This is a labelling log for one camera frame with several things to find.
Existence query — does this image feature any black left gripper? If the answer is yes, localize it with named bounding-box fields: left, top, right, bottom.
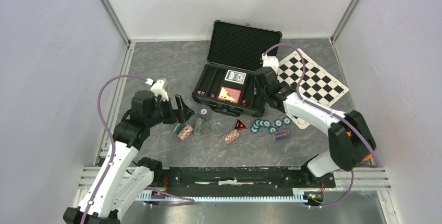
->
left=146, top=93, right=194, bottom=127

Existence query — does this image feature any green yellow blue chip stack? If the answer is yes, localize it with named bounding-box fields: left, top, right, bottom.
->
left=193, top=118, right=205, bottom=135

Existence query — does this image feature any pink poker chip stack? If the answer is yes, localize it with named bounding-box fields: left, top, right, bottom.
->
left=177, top=125, right=193, bottom=141

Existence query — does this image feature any orange blue poker chip stack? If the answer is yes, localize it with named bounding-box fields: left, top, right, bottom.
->
left=223, top=129, right=240, bottom=144

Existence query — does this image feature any purple poker chip stack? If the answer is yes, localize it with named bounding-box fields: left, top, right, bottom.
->
left=272, top=128, right=290, bottom=141

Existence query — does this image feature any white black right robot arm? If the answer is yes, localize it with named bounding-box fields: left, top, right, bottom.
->
left=255, top=67, right=376, bottom=186

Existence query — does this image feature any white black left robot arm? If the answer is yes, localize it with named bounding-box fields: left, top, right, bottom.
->
left=63, top=90, right=194, bottom=223

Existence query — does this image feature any teal poker chip stack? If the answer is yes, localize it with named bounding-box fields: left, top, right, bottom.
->
left=171, top=123, right=184, bottom=135

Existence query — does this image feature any clear dealer button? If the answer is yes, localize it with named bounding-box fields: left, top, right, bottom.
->
left=211, top=122, right=224, bottom=136

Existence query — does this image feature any red playing card deck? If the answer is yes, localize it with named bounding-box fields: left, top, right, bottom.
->
left=217, top=86, right=241, bottom=104

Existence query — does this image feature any black poker case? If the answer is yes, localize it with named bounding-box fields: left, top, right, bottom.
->
left=192, top=20, right=283, bottom=117

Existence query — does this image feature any black red all-in triangle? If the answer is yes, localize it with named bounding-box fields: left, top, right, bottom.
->
left=234, top=118, right=248, bottom=130

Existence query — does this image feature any blue playing card deck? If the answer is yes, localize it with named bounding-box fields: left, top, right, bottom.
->
left=224, top=70, right=247, bottom=85

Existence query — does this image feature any green 50 chip lower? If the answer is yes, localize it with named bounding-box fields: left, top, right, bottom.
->
left=269, top=127, right=277, bottom=134

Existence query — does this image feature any green 50 chip middle right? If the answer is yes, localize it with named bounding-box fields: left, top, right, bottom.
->
left=275, top=119, right=283, bottom=128

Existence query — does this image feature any green 50 chip far right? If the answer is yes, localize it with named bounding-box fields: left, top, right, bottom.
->
left=283, top=117, right=291, bottom=125

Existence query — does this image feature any black white chessboard mat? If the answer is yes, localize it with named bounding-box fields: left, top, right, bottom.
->
left=277, top=49, right=349, bottom=107

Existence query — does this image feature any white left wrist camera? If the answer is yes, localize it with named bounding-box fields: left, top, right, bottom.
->
left=145, top=78, right=169, bottom=101

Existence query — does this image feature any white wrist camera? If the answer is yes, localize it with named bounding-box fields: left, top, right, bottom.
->
left=145, top=78, right=169, bottom=101
left=261, top=54, right=279, bottom=74

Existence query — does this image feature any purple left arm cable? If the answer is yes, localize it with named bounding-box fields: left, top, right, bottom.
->
left=80, top=74, right=153, bottom=224

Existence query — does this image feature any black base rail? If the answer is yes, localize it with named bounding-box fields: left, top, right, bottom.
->
left=150, top=167, right=336, bottom=197

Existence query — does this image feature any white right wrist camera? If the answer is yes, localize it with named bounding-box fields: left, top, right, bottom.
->
left=261, top=54, right=279, bottom=74

